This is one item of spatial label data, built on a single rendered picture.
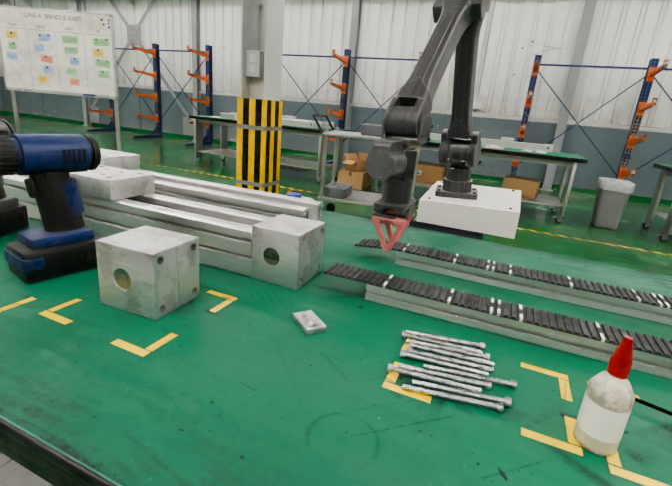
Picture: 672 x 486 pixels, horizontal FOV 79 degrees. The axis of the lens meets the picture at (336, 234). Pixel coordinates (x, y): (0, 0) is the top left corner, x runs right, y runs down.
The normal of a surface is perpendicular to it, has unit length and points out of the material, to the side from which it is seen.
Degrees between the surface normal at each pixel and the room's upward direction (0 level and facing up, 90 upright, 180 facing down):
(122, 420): 0
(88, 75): 90
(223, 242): 90
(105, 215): 90
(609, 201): 94
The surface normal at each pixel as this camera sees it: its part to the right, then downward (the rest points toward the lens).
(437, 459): 0.08, -0.95
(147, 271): -0.36, 0.25
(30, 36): -0.07, 0.29
